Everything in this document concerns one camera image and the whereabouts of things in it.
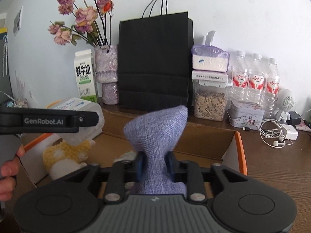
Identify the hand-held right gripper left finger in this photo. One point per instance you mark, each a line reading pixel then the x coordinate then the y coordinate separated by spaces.
pixel 139 162

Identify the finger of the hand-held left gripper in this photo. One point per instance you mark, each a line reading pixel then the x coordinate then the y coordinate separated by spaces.
pixel 88 119

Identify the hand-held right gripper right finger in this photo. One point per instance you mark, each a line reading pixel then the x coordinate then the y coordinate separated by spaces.
pixel 171 162

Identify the white plastic bottle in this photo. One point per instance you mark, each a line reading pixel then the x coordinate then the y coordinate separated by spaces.
pixel 80 105

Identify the yellow white plush toy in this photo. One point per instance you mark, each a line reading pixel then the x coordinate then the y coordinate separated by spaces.
pixel 70 151

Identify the red cardboard box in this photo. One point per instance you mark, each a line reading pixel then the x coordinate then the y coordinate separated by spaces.
pixel 206 145

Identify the person's left hand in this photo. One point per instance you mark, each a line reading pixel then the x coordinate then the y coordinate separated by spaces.
pixel 7 172

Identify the dried lavender stems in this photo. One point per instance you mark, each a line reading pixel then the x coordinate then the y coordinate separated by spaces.
pixel 20 85

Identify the white green milk carton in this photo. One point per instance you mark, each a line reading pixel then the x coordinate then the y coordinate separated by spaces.
pixel 85 77

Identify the grey refrigerator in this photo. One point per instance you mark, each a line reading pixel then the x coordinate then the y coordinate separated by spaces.
pixel 3 77

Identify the purple textured vase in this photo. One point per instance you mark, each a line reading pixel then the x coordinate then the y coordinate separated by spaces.
pixel 107 65

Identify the clear seed container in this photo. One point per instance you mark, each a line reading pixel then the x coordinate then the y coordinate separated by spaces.
pixel 210 102

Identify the white hanging strip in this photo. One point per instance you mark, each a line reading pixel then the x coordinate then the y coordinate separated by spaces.
pixel 5 53

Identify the black paper bag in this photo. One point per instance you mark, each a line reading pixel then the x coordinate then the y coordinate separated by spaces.
pixel 154 63

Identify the grey tin box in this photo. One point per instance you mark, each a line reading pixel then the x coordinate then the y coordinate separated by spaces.
pixel 245 115

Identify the white flat box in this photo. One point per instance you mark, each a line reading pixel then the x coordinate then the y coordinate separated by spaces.
pixel 210 76

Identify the dried rose bouquet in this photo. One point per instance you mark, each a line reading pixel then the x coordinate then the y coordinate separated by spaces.
pixel 82 17

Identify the white earphones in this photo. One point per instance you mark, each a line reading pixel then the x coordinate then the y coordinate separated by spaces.
pixel 274 138

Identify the purple tissue pack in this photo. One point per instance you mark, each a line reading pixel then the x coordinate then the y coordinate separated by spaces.
pixel 210 59

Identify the white charger block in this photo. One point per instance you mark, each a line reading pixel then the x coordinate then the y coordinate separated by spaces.
pixel 290 131

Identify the white robot speaker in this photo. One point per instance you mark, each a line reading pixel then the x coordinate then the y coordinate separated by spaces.
pixel 286 102

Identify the black power adapter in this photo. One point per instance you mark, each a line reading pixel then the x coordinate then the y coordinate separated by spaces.
pixel 296 119

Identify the wall poster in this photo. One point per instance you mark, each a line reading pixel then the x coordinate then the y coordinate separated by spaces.
pixel 18 20

